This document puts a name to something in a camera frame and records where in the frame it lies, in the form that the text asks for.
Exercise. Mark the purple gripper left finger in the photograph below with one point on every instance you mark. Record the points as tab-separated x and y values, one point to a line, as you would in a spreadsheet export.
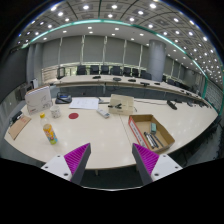
71	166

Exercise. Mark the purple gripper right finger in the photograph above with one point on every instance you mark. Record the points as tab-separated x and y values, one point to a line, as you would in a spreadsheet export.
152	166

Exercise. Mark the open brown cardboard box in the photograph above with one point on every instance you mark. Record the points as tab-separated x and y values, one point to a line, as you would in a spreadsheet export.
142	123

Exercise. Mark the black marker pen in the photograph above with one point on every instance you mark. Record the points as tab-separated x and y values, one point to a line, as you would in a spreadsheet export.
157	141

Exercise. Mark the small teal box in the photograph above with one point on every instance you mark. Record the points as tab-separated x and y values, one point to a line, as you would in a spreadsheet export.
153	128

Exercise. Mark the plastic bottle with yellow cap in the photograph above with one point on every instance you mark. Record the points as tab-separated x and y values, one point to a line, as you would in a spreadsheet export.
48	129

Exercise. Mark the red round coaster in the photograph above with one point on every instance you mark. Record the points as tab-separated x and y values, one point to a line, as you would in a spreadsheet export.
73	116

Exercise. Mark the white remote control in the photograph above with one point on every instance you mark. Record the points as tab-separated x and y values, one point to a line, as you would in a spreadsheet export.
103	113

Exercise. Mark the white paper sheet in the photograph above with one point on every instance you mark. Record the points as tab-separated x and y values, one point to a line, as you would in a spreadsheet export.
84	103

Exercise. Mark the black remote on table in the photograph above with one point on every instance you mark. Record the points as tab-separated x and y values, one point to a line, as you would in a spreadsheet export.
169	103

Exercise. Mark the brown clipboard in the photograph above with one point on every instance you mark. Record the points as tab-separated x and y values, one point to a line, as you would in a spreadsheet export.
18	126

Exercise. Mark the beige cardboard box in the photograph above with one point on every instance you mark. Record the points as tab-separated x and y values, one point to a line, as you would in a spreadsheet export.
127	104

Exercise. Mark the black scissors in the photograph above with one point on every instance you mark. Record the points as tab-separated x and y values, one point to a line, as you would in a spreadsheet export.
118	106

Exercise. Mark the black desk telephone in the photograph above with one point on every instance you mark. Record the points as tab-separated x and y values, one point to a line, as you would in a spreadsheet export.
63	98

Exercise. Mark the black device on left table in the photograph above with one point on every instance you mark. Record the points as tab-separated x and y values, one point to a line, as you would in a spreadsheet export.
16	116

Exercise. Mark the white cardboard box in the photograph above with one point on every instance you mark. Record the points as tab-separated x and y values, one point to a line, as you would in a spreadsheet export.
38	100

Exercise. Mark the long curved conference desk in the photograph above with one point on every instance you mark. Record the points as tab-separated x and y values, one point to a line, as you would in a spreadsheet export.
106	85

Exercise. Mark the black office chair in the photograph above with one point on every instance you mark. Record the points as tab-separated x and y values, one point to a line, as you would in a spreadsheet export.
135	72
81	70
115	70
94	69
104	70
127	71

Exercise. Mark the grey round pillar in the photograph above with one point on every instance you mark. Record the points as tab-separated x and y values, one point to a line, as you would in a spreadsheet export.
156	59

